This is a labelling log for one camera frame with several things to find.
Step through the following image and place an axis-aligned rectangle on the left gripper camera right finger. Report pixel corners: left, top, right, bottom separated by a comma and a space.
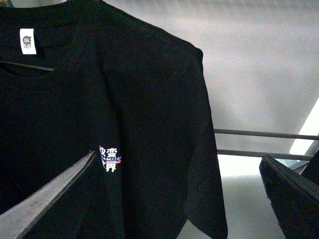
259, 154, 319, 239

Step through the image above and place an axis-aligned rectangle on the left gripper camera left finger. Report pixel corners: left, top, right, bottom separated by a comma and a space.
0, 151, 96, 239

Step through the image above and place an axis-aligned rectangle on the black printed t-shirt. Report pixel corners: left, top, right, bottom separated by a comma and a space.
0, 0, 228, 239

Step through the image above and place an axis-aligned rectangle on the dark metal rail lower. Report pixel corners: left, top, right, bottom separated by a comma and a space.
217, 149, 313, 161

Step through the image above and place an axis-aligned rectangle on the dark metal rail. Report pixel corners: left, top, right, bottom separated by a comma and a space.
214, 129, 319, 140
217, 149, 313, 161

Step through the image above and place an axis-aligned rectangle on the dark metal rail upper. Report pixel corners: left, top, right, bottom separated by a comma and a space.
214, 129, 319, 140

